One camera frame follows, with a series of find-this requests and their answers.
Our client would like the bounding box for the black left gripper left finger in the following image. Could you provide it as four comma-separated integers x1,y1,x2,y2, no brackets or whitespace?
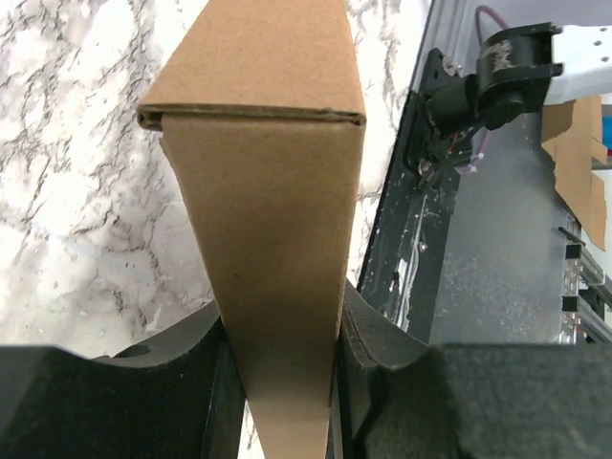
1,304,245,458

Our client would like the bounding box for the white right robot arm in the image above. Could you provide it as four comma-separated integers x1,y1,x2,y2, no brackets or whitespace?
426,23,611,136

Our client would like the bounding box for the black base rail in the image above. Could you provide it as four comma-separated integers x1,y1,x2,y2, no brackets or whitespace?
358,48,459,343

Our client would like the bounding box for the cardboard box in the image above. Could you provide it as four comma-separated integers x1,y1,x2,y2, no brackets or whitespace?
138,1,366,458
541,96,607,251

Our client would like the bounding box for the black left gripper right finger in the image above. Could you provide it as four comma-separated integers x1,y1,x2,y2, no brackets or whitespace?
329,287,611,458

